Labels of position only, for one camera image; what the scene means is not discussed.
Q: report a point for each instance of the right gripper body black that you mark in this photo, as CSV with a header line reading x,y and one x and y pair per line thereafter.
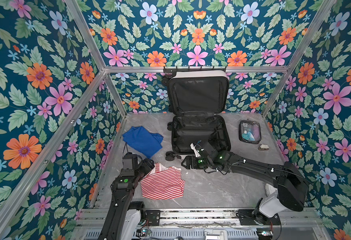
x,y
198,163

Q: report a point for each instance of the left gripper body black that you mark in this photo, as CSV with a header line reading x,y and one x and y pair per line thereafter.
x,y
140,162

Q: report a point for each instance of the blue shirt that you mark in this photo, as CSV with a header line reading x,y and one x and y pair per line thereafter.
x,y
143,141

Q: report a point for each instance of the red white striped shirt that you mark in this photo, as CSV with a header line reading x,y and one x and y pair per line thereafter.
x,y
163,183

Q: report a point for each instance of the clear toiletry pouch black trim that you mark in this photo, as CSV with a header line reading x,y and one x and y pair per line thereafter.
x,y
250,132

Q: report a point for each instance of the white black suitcase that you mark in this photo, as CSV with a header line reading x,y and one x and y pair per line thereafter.
x,y
196,99

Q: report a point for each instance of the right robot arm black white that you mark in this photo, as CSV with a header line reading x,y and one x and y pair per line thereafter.
x,y
291,187

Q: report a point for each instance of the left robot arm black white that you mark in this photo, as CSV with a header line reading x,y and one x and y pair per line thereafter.
x,y
124,215

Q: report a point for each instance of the small grey white box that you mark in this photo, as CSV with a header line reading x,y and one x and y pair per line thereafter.
x,y
263,147

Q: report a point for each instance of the white round-cornered scale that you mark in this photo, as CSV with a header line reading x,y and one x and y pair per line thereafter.
x,y
270,189

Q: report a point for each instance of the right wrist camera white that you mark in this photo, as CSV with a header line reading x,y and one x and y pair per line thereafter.
x,y
196,152

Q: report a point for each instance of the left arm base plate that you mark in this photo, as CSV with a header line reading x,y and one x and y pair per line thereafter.
x,y
153,217

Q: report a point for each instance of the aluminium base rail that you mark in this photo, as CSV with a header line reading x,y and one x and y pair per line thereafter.
x,y
227,217

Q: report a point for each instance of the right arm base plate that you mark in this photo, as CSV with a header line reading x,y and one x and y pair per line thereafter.
x,y
248,218

